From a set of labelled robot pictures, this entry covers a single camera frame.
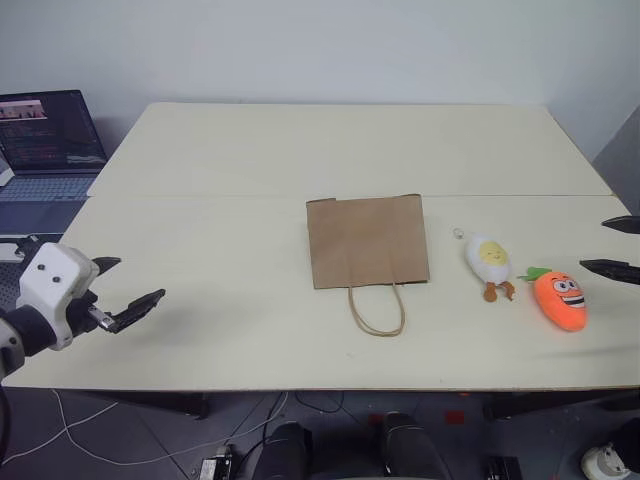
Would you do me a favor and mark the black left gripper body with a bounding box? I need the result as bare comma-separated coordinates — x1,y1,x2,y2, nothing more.
65,288,117,338

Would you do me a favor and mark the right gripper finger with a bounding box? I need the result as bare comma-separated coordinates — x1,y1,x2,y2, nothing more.
579,258,640,288
601,215,640,233

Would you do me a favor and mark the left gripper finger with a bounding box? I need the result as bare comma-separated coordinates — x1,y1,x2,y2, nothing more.
106,288,167,334
92,256,123,277

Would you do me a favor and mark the orange carrot plush toy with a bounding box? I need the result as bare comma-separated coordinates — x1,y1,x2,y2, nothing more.
516,265,590,334

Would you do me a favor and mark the white egg plush toy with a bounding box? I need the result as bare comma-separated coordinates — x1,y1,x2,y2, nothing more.
452,227,518,305

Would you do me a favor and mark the brown paper bag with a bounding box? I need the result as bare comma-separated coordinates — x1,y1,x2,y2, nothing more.
305,193,432,338

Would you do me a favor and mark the dark grey side desk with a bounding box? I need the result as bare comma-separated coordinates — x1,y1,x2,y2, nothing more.
0,197,89,237

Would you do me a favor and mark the open laptop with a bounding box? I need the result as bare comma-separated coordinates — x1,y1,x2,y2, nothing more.
0,89,110,203

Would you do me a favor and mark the black floor box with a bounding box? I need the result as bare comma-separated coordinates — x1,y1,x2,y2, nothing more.
199,443,236,480

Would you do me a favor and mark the white round floor socket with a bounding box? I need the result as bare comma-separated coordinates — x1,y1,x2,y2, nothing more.
580,439,635,476

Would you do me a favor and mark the dark rounded shape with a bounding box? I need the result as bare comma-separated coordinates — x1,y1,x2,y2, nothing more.
375,411,452,480
258,421,315,480

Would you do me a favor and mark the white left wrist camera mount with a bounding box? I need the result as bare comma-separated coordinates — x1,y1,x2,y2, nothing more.
14,242,101,352

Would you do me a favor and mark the white floor cable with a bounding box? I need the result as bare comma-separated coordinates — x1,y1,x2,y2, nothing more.
0,388,291,464

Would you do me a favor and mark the black floor cable loop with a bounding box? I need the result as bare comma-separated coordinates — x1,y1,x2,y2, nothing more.
293,391,347,415

